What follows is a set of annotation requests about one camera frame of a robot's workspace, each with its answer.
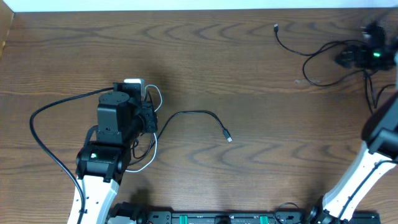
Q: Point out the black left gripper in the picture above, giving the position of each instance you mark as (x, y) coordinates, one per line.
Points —
(148, 111)

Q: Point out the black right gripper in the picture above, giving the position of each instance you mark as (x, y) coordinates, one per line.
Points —
(362, 59)

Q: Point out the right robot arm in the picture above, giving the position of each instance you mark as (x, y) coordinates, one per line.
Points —
(378, 153)

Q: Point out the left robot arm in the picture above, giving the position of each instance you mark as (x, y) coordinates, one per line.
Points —
(122, 116)

